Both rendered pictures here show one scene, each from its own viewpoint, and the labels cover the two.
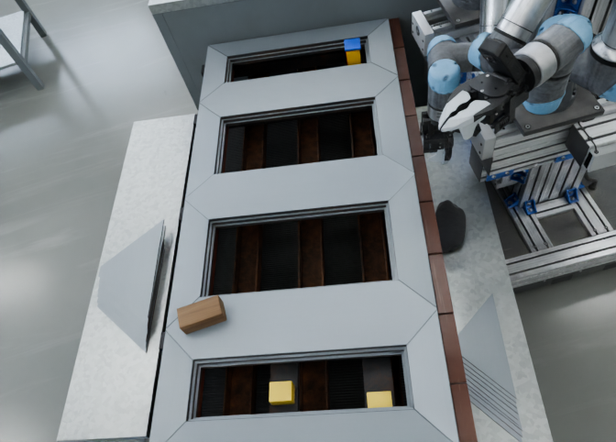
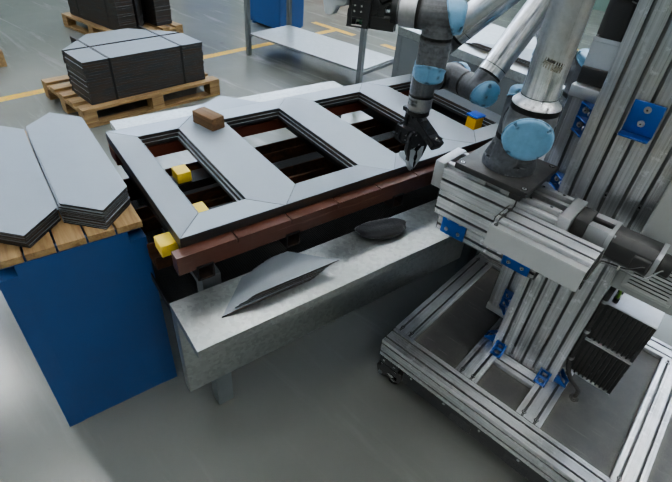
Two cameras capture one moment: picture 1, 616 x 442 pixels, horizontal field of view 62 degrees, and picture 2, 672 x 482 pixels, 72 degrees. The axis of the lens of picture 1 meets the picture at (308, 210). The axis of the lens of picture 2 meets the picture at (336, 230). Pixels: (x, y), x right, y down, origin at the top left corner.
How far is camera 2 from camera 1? 1.25 m
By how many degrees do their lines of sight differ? 31
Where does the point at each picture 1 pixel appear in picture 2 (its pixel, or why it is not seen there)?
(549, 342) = (394, 449)
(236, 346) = (197, 139)
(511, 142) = (455, 181)
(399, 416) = (188, 208)
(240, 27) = not seen: hidden behind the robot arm
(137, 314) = not seen: hidden behind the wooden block
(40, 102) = not seen: hidden behind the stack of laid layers
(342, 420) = (171, 187)
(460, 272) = (347, 247)
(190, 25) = (411, 54)
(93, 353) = (168, 115)
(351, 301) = (262, 169)
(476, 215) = (407, 242)
